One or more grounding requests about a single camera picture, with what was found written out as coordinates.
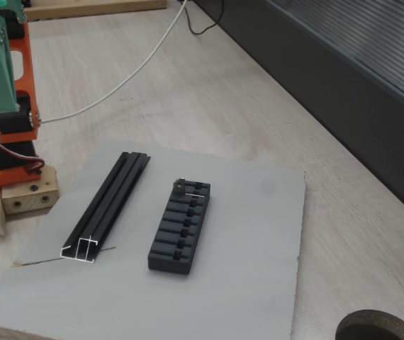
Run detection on black slotted holder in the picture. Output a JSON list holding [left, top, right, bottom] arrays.
[[147, 180, 212, 277]]

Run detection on grey board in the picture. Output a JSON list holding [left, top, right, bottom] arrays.
[[0, 140, 308, 340]]

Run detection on dark cabinet with ribbed panel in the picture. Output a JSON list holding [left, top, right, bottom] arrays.
[[194, 0, 404, 228]]

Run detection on wooden block with screw holes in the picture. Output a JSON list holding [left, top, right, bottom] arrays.
[[1, 165, 60, 215]]

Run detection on black aluminium profile rail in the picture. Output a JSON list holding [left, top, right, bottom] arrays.
[[60, 151, 152, 265]]

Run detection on white cable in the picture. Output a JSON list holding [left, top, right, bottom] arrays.
[[40, 0, 189, 125]]

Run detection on black cable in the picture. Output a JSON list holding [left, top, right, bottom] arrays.
[[184, 0, 225, 36]]

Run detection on short tricolour servo wire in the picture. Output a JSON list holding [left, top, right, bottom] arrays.
[[0, 132, 46, 175]]

